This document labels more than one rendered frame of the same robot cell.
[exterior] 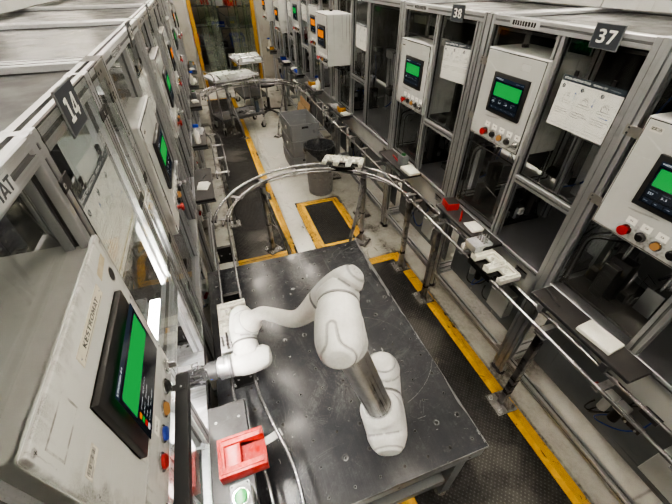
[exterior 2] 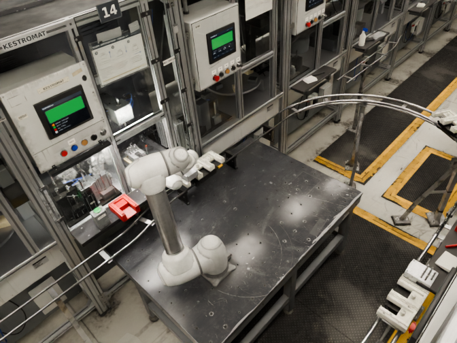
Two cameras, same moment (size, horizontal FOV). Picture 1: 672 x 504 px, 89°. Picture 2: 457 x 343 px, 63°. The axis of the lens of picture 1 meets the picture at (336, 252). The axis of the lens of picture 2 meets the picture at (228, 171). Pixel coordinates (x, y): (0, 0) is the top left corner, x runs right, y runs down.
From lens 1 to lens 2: 1.52 m
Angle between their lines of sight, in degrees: 49
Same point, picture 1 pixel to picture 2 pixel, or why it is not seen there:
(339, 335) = (131, 166)
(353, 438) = not seen: hidden behind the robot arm
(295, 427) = not seen: hidden behind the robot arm
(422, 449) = (187, 310)
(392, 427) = (166, 265)
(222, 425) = (137, 194)
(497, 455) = not seen: outside the picture
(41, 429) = (9, 94)
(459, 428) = (214, 331)
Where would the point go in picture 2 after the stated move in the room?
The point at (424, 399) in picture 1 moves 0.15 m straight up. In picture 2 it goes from (226, 300) to (224, 286)
